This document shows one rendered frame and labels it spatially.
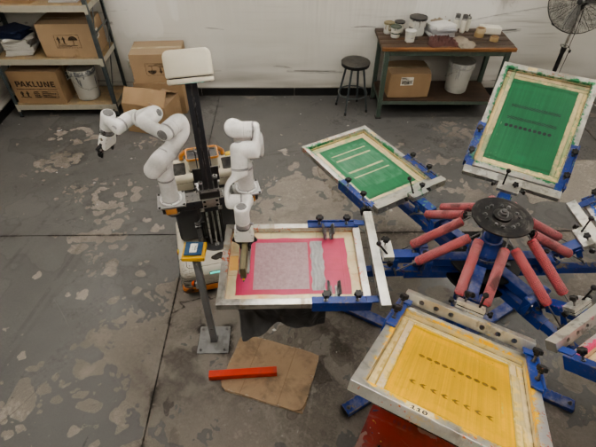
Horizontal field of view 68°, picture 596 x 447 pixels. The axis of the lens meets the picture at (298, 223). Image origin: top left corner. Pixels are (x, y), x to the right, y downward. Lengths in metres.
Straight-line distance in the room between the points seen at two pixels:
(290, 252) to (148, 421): 1.42
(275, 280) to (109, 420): 1.46
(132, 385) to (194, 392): 0.42
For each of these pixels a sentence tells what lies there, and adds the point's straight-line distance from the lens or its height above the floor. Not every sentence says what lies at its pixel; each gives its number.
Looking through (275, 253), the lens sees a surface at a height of 0.95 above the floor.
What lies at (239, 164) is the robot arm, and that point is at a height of 1.55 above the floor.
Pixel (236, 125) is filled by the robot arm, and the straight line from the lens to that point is 2.19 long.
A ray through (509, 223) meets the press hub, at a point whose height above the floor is 1.31.
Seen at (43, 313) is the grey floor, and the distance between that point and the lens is 3.89.
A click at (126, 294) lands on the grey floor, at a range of 3.74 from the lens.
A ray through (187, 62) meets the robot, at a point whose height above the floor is 1.99.
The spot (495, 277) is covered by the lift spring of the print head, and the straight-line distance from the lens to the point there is 2.30.
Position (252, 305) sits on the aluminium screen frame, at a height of 0.98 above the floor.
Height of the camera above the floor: 2.80
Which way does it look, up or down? 44 degrees down
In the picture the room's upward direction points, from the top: 1 degrees clockwise
